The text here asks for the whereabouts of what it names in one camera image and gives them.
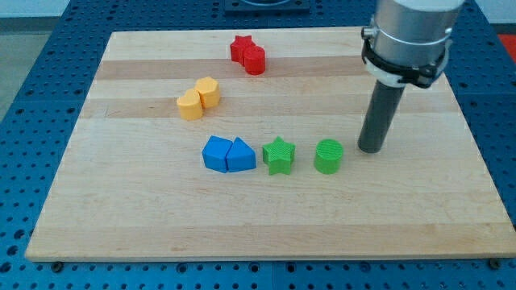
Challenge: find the blue cube block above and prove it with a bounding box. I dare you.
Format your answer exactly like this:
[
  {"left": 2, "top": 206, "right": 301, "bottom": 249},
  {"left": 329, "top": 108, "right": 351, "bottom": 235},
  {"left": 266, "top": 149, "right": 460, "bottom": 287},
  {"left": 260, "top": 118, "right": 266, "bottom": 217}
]
[{"left": 202, "top": 135, "right": 233, "bottom": 173}]

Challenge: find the green star block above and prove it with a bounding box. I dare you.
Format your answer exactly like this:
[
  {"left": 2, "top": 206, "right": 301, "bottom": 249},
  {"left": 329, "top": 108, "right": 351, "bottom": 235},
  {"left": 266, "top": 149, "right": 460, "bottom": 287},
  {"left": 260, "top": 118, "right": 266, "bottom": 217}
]
[{"left": 262, "top": 136, "right": 296, "bottom": 175}]

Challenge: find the yellow heart block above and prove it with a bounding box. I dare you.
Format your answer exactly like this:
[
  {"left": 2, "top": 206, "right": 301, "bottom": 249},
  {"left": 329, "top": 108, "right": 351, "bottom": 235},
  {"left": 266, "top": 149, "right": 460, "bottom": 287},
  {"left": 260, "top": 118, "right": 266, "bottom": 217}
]
[{"left": 176, "top": 89, "right": 203, "bottom": 121}]

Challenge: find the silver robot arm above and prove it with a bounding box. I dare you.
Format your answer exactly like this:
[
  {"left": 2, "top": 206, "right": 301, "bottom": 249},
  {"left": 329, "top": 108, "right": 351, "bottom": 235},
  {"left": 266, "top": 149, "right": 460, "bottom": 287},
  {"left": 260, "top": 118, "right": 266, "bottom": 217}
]
[{"left": 361, "top": 0, "right": 464, "bottom": 89}]

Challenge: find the yellow pentagon block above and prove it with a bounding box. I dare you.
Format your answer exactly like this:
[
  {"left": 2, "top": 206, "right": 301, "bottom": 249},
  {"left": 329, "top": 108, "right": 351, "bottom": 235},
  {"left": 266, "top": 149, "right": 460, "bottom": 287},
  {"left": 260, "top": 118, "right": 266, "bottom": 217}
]
[{"left": 194, "top": 77, "right": 221, "bottom": 109}]

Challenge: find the red cylinder block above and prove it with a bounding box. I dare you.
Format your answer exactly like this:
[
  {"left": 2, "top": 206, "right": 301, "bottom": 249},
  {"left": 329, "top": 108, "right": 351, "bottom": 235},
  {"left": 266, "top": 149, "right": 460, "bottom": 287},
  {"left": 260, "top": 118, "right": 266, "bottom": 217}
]
[{"left": 243, "top": 46, "right": 266, "bottom": 75}]

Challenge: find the wooden board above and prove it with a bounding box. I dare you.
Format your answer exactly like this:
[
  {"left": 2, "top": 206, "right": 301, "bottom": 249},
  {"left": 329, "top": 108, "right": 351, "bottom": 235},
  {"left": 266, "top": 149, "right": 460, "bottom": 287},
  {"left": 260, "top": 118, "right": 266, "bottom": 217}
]
[{"left": 25, "top": 27, "right": 515, "bottom": 262}]

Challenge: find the blue triangle block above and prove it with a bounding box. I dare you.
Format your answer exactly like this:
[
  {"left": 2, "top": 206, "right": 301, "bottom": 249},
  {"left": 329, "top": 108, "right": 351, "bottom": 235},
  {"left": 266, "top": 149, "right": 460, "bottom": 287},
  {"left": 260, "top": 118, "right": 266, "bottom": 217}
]
[{"left": 227, "top": 137, "right": 256, "bottom": 172}]

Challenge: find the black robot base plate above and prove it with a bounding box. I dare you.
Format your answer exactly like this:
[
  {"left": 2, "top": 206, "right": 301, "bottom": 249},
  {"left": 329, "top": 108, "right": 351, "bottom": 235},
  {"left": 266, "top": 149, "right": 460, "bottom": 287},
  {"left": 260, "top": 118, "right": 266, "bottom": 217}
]
[{"left": 223, "top": 0, "right": 310, "bottom": 14}]

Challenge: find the red star block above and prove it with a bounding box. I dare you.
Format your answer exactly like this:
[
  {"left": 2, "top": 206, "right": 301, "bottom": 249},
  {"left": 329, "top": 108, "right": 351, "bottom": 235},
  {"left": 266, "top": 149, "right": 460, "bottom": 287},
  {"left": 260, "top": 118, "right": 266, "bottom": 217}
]
[{"left": 230, "top": 35, "right": 256, "bottom": 66}]

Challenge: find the green cylinder block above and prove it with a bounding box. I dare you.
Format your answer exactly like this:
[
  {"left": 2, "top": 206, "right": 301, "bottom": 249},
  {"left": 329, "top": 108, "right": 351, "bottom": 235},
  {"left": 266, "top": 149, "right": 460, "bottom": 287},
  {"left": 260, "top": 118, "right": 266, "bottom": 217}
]
[{"left": 314, "top": 139, "right": 343, "bottom": 175}]

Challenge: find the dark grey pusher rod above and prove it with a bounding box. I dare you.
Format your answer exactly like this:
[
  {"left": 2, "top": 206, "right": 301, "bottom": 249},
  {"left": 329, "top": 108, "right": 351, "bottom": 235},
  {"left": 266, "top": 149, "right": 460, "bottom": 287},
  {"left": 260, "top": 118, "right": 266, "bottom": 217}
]
[{"left": 358, "top": 81, "right": 405, "bottom": 153}]

